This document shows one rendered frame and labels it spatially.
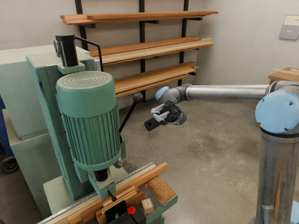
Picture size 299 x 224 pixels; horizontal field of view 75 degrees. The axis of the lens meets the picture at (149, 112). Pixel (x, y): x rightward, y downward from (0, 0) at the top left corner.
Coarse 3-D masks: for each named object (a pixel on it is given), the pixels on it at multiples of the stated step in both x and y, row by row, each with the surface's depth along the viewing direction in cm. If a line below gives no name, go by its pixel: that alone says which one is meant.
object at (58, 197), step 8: (112, 168) 122; (120, 168) 122; (112, 176) 116; (120, 176) 116; (48, 184) 111; (56, 184) 111; (64, 184) 111; (48, 192) 106; (56, 192) 106; (64, 192) 106; (48, 200) 102; (56, 200) 102; (64, 200) 102; (72, 200) 102; (56, 208) 98; (64, 208) 98
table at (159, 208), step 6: (138, 186) 98; (144, 186) 98; (150, 192) 95; (150, 198) 92; (156, 198) 92; (174, 198) 93; (156, 204) 89; (162, 204) 89; (168, 204) 92; (156, 210) 87; (162, 210) 90; (150, 216) 86; (156, 216) 89; (78, 222) 82; (90, 222) 82; (96, 222) 82
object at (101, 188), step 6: (90, 174) 83; (108, 174) 83; (90, 180) 86; (96, 180) 80; (108, 180) 80; (96, 186) 79; (102, 186) 77; (108, 186) 78; (114, 186) 81; (102, 192) 78; (114, 192) 82; (102, 198) 79
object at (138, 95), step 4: (136, 96) 64; (140, 96) 64; (136, 100) 64; (140, 100) 64; (132, 104) 69; (136, 104) 68; (132, 108) 70; (128, 112) 73; (128, 116) 75; (124, 120) 78; (124, 124) 81; (120, 128) 84; (120, 132) 88; (120, 136) 94; (120, 140) 94
